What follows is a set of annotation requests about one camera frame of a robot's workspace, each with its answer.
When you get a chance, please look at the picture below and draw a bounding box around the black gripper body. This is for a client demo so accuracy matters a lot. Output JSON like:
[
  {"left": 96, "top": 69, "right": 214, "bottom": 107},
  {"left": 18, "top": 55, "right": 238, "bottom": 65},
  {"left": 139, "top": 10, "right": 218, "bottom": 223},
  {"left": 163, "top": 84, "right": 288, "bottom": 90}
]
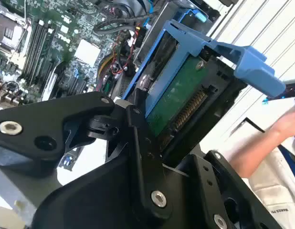
[{"left": 30, "top": 152, "right": 210, "bottom": 229}]

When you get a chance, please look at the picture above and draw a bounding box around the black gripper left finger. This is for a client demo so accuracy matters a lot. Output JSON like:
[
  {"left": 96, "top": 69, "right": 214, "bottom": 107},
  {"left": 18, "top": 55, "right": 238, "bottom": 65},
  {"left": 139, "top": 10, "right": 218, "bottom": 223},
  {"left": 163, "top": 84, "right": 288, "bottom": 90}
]
[{"left": 0, "top": 88, "right": 173, "bottom": 219}]

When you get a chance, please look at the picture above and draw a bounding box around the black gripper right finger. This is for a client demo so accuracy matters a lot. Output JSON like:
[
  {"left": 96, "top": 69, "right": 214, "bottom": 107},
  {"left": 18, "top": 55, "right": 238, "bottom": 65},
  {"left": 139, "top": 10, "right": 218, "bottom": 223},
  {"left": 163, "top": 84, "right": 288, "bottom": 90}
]
[{"left": 188, "top": 149, "right": 284, "bottom": 229}]

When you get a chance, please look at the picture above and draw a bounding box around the hard disk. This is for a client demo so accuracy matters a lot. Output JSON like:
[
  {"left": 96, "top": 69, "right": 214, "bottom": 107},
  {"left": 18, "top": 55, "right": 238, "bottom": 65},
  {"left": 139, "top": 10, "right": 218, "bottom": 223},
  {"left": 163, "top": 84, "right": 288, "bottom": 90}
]
[{"left": 121, "top": 20, "right": 286, "bottom": 165}]

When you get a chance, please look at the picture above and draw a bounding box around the person's bare hand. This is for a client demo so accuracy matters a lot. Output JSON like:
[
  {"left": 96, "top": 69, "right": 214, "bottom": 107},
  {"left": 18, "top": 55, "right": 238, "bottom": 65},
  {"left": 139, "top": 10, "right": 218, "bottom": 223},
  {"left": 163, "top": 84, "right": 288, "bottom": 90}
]
[{"left": 278, "top": 111, "right": 295, "bottom": 137}]

